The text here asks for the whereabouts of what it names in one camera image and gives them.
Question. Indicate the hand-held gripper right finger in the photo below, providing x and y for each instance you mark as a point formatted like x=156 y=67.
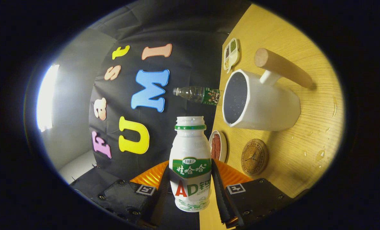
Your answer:
x=220 y=198

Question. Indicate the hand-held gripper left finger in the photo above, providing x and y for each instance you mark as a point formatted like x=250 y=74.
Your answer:
x=163 y=196

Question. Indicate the round cork coaster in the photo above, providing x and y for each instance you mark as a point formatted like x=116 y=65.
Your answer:
x=254 y=157

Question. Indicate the white juice bottle green label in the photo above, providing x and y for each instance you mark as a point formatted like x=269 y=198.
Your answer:
x=190 y=147

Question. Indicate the clear plastic water bottle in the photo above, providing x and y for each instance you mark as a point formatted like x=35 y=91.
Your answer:
x=196 y=94

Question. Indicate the round beige plate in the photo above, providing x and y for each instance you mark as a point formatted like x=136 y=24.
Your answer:
x=224 y=147

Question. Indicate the red sausage pieces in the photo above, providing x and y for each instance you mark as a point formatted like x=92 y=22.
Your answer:
x=216 y=147

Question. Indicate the wooden table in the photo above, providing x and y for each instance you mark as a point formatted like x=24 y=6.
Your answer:
x=305 y=153

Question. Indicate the yellow beans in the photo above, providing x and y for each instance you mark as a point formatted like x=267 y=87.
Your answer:
x=227 y=64

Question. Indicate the black backdrop cloth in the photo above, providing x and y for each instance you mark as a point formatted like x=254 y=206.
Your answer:
x=183 y=57

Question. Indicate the white divided dish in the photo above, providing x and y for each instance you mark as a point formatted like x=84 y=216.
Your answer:
x=235 y=57

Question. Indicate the dark red beans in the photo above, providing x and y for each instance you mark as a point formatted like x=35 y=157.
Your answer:
x=227 y=52

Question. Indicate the green beans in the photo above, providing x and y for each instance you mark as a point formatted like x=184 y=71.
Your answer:
x=233 y=45

